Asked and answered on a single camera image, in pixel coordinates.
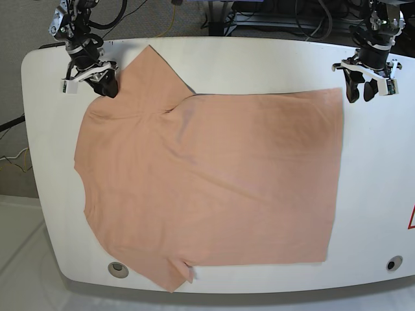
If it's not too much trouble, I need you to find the black strip behind table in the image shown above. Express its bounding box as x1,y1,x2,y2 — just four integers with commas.
38,39,90,50

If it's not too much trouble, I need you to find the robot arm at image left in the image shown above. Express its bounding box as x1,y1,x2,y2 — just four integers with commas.
49,0,127,98

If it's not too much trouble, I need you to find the left table cable grommet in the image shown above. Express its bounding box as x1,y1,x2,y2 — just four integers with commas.
108,262,129,279

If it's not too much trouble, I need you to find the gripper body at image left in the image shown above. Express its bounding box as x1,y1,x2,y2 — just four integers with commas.
66,43,118,84

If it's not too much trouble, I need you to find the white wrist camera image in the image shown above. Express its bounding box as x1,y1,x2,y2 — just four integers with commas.
377,78,399,96
62,80,78,95

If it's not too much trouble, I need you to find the right table cable grommet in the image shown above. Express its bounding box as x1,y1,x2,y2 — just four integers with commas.
386,255,403,271

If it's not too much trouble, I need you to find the white floor cable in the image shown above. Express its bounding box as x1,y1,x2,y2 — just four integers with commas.
6,147,30,161

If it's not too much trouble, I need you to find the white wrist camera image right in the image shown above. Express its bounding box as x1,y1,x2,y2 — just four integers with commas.
377,78,399,96

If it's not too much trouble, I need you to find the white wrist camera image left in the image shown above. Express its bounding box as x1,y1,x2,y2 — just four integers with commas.
62,80,78,95

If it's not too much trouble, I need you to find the peach orange T-shirt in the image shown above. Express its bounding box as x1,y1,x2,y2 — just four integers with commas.
75,46,343,292

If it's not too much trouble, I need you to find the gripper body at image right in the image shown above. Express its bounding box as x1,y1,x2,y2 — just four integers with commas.
332,47,402,81

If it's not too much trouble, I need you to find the black bar at left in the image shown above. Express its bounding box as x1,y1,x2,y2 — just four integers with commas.
0,114,25,132

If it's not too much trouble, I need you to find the aluminium frame rail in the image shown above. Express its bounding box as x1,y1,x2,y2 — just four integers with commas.
231,12,365,42

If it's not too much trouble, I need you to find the black floor cable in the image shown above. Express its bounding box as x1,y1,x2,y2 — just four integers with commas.
99,0,152,42

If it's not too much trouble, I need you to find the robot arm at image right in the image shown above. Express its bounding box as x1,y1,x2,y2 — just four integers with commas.
332,1,405,103

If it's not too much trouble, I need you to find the black desk leg base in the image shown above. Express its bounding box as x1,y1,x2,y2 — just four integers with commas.
207,1,228,36

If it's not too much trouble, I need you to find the yellow floor cable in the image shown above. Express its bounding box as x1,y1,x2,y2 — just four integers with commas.
156,5,178,39

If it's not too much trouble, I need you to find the table cable grommet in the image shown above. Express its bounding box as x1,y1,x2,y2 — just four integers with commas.
386,255,403,271
108,262,129,279

